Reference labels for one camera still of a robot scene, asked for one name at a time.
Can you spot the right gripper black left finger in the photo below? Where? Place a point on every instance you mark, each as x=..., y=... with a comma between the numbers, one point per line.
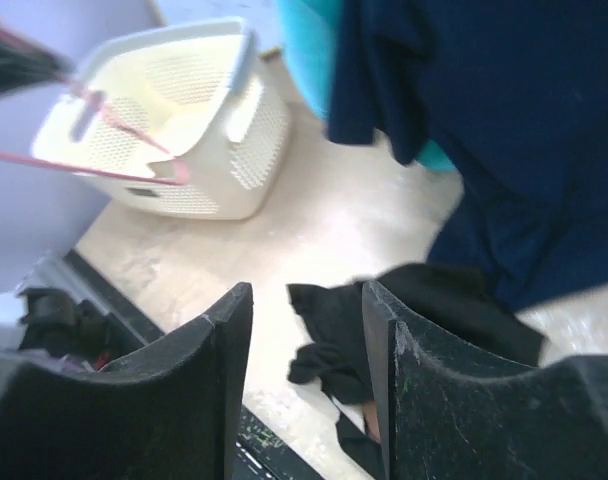
x=169, y=410

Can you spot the cream plastic laundry basket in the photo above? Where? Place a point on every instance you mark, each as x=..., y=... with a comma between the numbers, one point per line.
x=227, y=122

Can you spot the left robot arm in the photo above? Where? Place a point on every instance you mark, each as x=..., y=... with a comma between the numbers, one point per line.
x=25, y=64

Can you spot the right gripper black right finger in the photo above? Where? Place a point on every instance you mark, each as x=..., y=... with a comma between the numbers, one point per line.
x=450, y=410

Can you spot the black printed t shirt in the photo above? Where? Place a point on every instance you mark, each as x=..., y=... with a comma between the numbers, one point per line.
x=454, y=298

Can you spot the pink wire hanger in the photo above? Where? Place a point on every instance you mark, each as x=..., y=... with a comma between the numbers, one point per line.
x=103, y=124

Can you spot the navy blue t shirt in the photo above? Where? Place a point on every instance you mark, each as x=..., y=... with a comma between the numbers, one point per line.
x=516, y=95

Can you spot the teal green t shirt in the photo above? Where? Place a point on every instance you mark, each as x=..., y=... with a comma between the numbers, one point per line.
x=311, y=32

